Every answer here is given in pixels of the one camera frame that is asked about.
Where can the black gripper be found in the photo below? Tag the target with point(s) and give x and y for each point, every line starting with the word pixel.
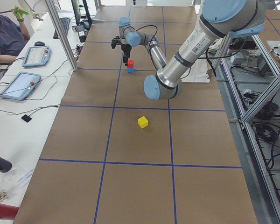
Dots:
pixel 125 48

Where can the red wooden cube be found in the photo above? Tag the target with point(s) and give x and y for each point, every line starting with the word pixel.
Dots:
pixel 130 64

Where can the blue wooden cube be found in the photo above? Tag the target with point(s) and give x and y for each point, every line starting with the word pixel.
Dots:
pixel 130 70

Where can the yellow wooden cube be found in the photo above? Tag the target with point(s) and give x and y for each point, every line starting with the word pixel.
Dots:
pixel 142 122

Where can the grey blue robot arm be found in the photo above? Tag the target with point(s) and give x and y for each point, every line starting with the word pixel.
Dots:
pixel 235 18

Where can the black monitor stand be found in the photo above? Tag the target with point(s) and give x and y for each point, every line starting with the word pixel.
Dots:
pixel 81 13

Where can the black keyboard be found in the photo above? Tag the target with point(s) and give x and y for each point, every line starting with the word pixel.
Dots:
pixel 65 22

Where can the black computer mouse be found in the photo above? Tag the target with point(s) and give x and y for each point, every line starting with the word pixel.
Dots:
pixel 39 43

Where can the upper blue teach pendant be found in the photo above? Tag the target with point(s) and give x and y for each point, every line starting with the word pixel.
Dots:
pixel 36 56

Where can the blue teach pendant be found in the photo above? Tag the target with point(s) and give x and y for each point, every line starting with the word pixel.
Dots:
pixel 21 86
pixel 36 56

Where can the lower blue teach pendant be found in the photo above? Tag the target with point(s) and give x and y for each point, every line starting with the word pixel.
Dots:
pixel 21 86

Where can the grey power adapter box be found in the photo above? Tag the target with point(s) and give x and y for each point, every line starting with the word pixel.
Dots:
pixel 237 59

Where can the green handheld object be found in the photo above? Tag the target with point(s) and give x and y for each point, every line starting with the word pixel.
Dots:
pixel 19 12

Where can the small black square pad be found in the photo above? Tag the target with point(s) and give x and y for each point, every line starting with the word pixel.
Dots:
pixel 26 118

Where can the seated person dark shirt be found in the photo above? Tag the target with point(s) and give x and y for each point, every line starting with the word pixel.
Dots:
pixel 13 38

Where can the clear plastic bag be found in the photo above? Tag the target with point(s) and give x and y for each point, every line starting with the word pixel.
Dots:
pixel 17 175

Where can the black cylinder bottle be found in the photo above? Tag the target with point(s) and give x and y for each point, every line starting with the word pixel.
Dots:
pixel 5 165

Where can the red bottle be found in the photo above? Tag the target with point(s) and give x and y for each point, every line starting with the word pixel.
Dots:
pixel 8 212

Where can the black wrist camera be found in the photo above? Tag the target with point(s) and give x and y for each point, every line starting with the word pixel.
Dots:
pixel 115 41

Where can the aluminium frame post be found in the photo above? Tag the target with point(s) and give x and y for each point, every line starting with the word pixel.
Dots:
pixel 61 34

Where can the white pedestal column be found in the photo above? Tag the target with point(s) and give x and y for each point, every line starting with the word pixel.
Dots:
pixel 197 73

